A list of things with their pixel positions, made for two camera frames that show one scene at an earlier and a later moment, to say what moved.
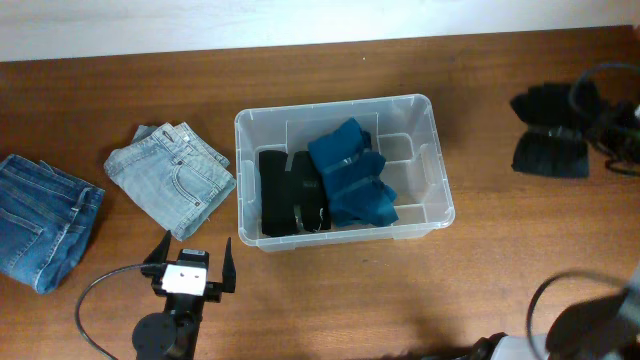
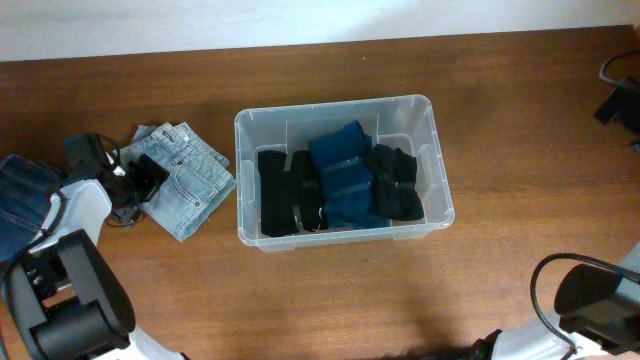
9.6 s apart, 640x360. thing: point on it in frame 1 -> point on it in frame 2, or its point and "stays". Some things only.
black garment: [295, 200] stays
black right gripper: [607, 138] -> [625, 107]
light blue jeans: [170, 176] stays
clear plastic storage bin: [402, 128] stays
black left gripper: [214, 289] -> [129, 181]
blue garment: [351, 170] stays
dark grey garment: [554, 142] -> [394, 183]
